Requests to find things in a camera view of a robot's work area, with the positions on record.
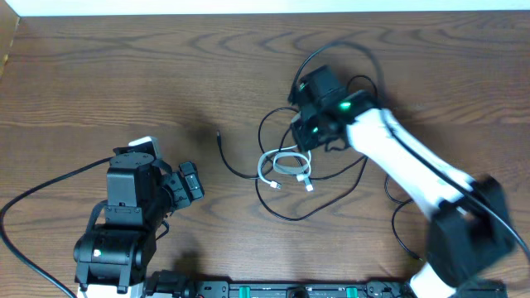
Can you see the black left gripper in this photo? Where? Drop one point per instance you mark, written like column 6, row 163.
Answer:
column 185, row 194

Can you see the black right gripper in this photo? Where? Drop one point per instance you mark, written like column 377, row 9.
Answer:
column 303, row 141

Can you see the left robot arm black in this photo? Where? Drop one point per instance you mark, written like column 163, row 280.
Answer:
column 121, row 236

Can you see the black base rail green clamps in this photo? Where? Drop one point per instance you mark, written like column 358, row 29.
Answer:
column 424, row 284

